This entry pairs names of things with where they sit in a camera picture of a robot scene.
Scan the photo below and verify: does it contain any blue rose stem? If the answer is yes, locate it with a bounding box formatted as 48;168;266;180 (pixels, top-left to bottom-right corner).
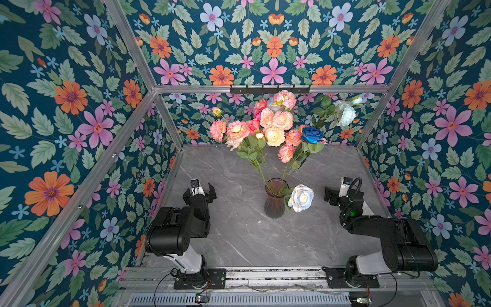
290;127;327;171

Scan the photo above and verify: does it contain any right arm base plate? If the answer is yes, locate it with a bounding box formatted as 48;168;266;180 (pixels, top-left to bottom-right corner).
322;267;380;289

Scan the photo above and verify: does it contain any white vented cable duct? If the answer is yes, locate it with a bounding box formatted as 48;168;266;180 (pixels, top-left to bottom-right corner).
128;292;352;306

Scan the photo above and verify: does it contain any large white rose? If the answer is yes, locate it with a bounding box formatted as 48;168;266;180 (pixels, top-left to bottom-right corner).
287;184;315;212

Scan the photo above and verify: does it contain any purple ribbed glass vase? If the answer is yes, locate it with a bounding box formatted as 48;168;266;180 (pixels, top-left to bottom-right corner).
264;178;290;219

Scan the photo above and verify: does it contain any pink carnation stem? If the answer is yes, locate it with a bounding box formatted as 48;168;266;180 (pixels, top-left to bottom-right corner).
278;129;303;185

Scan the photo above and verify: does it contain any white flower spray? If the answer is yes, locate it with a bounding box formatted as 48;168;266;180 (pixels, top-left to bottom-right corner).
311;95;363;131

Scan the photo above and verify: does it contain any cream peony bunch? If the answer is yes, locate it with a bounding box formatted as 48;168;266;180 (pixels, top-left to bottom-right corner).
255;127;286;147

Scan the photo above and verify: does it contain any coral pink rose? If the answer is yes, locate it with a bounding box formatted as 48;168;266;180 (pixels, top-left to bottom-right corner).
254;98;267;121

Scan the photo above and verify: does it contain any metal hook rail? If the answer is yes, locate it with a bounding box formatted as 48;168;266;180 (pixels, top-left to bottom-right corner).
229;84;311;95

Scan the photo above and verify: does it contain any pink peony spray stem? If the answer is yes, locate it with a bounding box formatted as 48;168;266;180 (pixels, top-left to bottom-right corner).
210;107;269;184

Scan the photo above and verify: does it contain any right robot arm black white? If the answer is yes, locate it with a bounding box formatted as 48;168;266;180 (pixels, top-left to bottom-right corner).
323;185;438;288

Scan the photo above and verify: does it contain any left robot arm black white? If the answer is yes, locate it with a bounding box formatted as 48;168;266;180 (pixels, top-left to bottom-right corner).
144;179;217;276

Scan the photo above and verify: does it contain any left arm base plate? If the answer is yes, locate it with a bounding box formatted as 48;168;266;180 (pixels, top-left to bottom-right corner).
173;269;227;290

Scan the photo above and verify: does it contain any aluminium front rail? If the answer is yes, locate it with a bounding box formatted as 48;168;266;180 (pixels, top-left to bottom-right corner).
116;266;437;294

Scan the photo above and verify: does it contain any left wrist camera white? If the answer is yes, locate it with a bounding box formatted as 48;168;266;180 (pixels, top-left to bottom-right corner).
191;179;205;196

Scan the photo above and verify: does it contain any cream pink large rose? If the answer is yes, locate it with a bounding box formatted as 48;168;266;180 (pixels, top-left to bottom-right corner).
260;108;274;129

